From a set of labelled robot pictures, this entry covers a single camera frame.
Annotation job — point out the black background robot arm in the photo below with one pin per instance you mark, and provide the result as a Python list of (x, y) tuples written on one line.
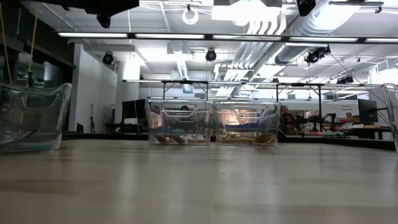
[(329, 119)]

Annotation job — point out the long ceiling light strip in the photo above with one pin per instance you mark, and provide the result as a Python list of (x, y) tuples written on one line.
[(93, 35)]

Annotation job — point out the black ceiling spot lamp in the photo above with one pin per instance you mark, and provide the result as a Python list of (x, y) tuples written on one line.
[(211, 55), (314, 57), (108, 58)]

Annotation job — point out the black computer monitor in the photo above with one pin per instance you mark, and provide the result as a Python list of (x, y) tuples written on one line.
[(133, 110), (367, 110)]

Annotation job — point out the person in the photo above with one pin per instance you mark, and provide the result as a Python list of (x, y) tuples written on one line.
[(286, 119), (184, 108)]

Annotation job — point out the clear plastic bin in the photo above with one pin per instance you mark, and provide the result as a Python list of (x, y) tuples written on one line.
[(180, 124), (392, 112), (248, 124), (31, 118)]

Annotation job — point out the cluttered workbench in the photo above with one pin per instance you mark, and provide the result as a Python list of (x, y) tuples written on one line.
[(357, 129)]

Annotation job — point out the black metal frame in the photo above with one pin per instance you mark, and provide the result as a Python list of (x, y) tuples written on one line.
[(319, 105)]

